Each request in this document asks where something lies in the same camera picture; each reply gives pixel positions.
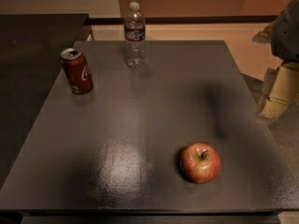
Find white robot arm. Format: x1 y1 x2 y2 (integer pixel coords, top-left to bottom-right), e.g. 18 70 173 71
252 0 299 122

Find red apple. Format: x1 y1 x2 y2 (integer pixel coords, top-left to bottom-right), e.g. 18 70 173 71
180 143 221 184

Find clear plastic water bottle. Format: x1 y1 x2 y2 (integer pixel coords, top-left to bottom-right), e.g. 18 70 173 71
123 2 146 68

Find red cola can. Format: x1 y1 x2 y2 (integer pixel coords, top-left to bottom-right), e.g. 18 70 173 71
61 48 93 94

